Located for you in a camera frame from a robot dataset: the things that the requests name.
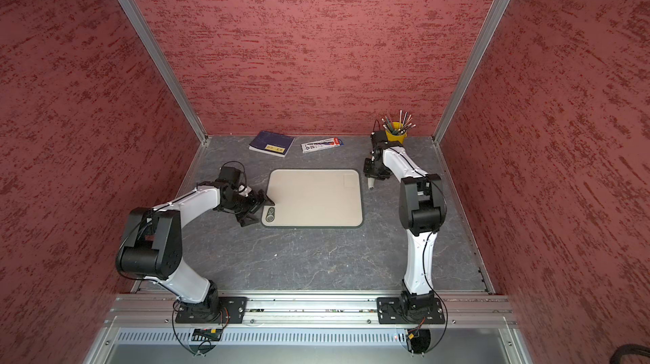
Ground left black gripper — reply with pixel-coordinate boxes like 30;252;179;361
221;189;275;226

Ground beige cutting board green rim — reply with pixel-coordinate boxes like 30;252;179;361
262;169;364;229

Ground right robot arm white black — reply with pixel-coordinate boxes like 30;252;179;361
363;132;447;324

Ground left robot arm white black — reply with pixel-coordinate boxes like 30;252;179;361
115;181;275;323

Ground yellow pen cup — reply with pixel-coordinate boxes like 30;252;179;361
384;121;407;144

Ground pens in cup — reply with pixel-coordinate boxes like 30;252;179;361
380;110;416;137

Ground dark blue notebook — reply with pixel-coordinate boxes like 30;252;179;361
249;131;295;158

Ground white toothpaste box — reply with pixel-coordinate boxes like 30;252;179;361
301;137;344;154

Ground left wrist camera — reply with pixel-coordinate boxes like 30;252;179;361
218;165;242;187

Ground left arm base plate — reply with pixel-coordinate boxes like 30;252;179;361
174;296;248;325

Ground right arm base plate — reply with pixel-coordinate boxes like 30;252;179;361
377;294;446;325

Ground aluminium front rail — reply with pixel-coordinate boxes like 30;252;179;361
102;291;519;329

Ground left aluminium corner post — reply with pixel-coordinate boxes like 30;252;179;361
118;0;208;145

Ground aluminium corner post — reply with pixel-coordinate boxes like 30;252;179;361
118;0;208;145
433;0;511;147

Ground right aluminium corner post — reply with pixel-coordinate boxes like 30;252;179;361
433;0;511;147

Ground black cable bottom right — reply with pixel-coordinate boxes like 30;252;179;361
608;343;650;364

